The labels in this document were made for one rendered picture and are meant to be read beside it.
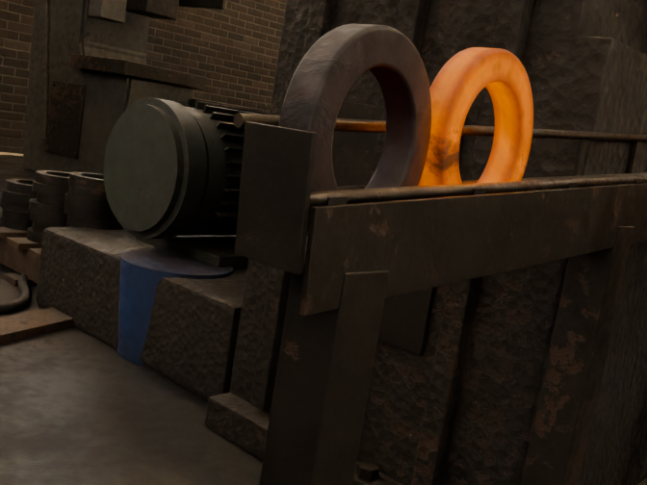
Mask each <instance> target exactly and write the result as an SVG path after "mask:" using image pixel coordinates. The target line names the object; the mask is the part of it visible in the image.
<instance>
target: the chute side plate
mask: <svg viewBox="0 0 647 485"><path fill-rule="evenodd" d="M618 226H634V235H633V239H632V243H638V242H643V241H647V183H636V184H623V185H609V186H597V187H583V188H570V189H556V190H543V191H517V192H503V193H489V194H476V195H462V196H449V197H435V198H422V199H408V200H395V201H382V202H369V203H355V204H342V205H328V206H315V207H311V209H310V218H309V227H308V237H307V246H306V256H305V266H304V274H303V284H302V294H301V303H300V314H301V315H303V316H308V315H313V314H317V313H321V312H325V311H330V310H334V309H338V308H339V303H340V297H341V291H342V286H343V280H344V275H345V273H347V272H363V271H381V270H388V271H389V278H388V284H387V289H386V295H385V298H387V297H391V296H396V295H400V294H408V293H413V292H417V291H421V290H425V289H430V288H434V287H439V286H443V285H448V284H451V283H456V282H460V281H465V280H469V279H474V278H478V277H482V276H486V275H491V274H495V273H500V272H504V271H509V270H513V269H517V268H525V267H529V266H534V265H538V264H543V263H547V262H552V261H556V260H560V259H565V258H569V257H574V256H578V255H583V254H586V253H591V252H595V251H600V250H604V249H609V248H613V246H614V241H615V237H616V232H617V228H618Z"/></svg>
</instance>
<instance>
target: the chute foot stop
mask: <svg viewBox="0 0 647 485"><path fill-rule="evenodd" d="M316 139H317V133H314V132H308V131H302V130H298V129H292V128H286V127H280V126H274V125H269V124H263V123H258V122H252V121H246V125H245V136H244V148H243V160H242V172H241V184H240V195H239V207H238V219H237V231H236V242H235V253H236V254H239V255H242V256H245V257H247V258H249V259H252V260H255V261H258V262H261V263H264V264H267V265H270V266H272V267H275V268H280V269H283V270H286V271H289V272H291V273H294V274H296V275H300V274H302V273H303V263H304V253H305V244H306V235H307V225H308V216H309V206H310V196H311V187H312V178H313V168H314V159H315V149H316Z"/></svg>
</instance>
